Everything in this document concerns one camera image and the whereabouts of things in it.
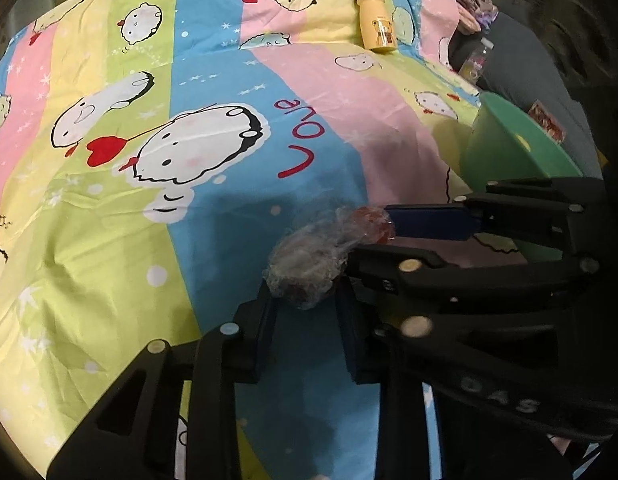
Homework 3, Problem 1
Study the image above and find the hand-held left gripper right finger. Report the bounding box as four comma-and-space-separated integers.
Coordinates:
336, 280, 490, 480

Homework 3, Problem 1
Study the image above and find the plastic-wrapped red fruit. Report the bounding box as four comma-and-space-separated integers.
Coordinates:
261, 205, 397, 311

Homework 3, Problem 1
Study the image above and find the cartoon printed striped blanket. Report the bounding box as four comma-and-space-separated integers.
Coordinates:
0, 0, 540, 480

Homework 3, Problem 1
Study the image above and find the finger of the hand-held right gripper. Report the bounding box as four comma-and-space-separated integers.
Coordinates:
384, 177, 590, 242
345, 242, 597, 358

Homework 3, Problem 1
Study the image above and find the red snack packet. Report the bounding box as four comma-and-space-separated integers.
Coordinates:
528, 100, 566, 142

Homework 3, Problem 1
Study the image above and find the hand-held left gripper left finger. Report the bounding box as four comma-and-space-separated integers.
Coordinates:
46, 282, 280, 480

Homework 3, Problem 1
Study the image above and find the clear plastic drink bottle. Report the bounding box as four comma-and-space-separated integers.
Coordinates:
461, 37, 495, 83

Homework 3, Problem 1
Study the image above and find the grey sofa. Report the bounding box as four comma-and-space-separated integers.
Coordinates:
449, 0, 618, 176

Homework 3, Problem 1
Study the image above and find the yellow bear print bottle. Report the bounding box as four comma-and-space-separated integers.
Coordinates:
345, 0, 397, 53

